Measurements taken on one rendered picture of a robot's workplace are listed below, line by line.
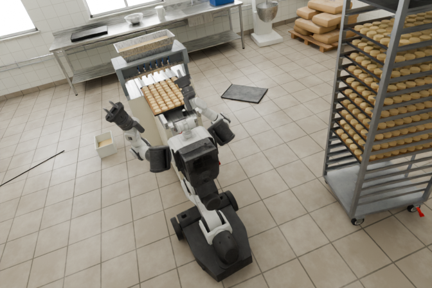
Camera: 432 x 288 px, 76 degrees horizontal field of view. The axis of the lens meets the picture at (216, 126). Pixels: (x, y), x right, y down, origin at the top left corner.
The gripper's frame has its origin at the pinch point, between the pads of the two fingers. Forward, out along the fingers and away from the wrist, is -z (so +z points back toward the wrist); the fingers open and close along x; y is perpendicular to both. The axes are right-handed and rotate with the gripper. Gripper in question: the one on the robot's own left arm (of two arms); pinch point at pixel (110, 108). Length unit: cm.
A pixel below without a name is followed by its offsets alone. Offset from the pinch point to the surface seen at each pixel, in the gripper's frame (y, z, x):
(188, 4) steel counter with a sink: -238, 221, 317
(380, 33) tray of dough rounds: 109, 23, 109
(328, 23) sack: 23, 246, 353
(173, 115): -24, 85, 41
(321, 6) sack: -3, 248, 391
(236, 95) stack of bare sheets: -51, 228, 159
